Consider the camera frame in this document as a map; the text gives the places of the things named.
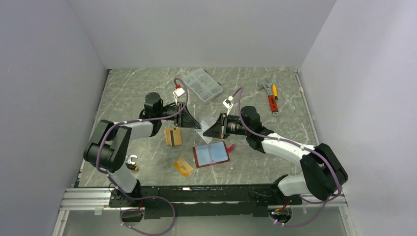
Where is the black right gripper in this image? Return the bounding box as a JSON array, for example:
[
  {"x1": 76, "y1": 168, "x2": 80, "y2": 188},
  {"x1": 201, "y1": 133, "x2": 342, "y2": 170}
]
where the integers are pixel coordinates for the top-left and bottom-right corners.
[{"x1": 203, "y1": 113, "x2": 250, "y2": 139}]

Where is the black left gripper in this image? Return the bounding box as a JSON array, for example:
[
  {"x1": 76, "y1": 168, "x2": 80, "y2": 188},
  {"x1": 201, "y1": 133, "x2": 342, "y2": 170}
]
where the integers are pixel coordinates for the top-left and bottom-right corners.
[{"x1": 156, "y1": 102, "x2": 201, "y2": 129}]

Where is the silver VIP credit card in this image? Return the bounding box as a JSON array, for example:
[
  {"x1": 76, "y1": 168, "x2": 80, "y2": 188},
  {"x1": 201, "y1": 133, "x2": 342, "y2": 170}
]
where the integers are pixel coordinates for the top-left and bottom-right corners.
[{"x1": 195, "y1": 120, "x2": 216, "y2": 145}]

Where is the gold credit card stack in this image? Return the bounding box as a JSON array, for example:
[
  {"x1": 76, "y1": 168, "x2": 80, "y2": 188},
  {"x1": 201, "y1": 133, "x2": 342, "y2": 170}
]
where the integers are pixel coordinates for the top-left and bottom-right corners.
[{"x1": 164, "y1": 127, "x2": 182, "y2": 147}]

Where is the red leather card holder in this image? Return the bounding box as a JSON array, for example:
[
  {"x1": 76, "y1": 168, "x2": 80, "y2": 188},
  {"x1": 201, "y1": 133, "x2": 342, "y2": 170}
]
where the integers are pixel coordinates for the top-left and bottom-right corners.
[{"x1": 192, "y1": 142, "x2": 235, "y2": 168}]

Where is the single gold credit card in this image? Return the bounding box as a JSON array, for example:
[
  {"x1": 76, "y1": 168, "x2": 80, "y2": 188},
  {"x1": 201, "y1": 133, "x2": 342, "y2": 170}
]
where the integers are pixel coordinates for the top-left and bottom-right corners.
[{"x1": 173, "y1": 157, "x2": 194, "y2": 177}]

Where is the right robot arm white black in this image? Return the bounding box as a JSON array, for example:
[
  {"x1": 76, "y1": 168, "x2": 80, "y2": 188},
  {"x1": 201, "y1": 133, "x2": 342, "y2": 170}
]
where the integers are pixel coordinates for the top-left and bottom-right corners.
[{"x1": 203, "y1": 106, "x2": 348, "y2": 204}]

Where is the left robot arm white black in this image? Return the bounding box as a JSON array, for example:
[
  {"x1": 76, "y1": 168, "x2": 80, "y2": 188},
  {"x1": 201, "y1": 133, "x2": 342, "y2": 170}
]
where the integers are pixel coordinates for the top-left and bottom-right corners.
[{"x1": 83, "y1": 92, "x2": 201, "y2": 207}]

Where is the clear plastic screw box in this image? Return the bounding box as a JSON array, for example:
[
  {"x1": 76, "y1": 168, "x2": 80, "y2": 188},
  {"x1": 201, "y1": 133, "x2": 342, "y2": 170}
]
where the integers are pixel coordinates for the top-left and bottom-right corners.
[{"x1": 183, "y1": 68, "x2": 223, "y2": 102}]

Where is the red adjustable wrench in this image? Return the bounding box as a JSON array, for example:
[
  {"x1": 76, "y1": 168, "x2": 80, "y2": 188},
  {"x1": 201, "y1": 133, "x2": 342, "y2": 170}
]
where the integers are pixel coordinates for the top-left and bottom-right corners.
[{"x1": 258, "y1": 79, "x2": 279, "y2": 117}]

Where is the black yellow screwdriver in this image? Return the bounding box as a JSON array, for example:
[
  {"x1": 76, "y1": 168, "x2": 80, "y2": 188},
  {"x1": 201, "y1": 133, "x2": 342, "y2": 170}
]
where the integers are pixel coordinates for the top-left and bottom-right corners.
[{"x1": 126, "y1": 164, "x2": 139, "y2": 172}]

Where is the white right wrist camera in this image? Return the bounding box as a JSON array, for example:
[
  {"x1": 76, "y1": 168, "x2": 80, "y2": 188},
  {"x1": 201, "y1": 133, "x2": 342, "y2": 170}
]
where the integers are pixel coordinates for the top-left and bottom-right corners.
[{"x1": 222, "y1": 96, "x2": 234, "y2": 109}]

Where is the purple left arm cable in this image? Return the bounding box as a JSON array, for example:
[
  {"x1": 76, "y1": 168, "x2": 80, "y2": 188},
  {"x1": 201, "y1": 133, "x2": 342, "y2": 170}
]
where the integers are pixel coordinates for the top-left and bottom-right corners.
[{"x1": 95, "y1": 77, "x2": 190, "y2": 175}]

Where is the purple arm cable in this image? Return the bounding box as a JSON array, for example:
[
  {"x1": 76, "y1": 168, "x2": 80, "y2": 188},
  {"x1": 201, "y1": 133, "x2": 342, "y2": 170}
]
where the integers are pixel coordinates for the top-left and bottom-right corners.
[
  {"x1": 232, "y1": 87, "x2": 343, "y2": 228},
  {"x1": 95, "y1": 77, "x2": 190, "y2": 175}
]

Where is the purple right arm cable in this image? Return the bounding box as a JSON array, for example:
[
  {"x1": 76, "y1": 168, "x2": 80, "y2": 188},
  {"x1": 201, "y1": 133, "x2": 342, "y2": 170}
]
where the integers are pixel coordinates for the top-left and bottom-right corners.
[{"x1": 232, "y1": 87, "x2": 343, "y2": 228}]

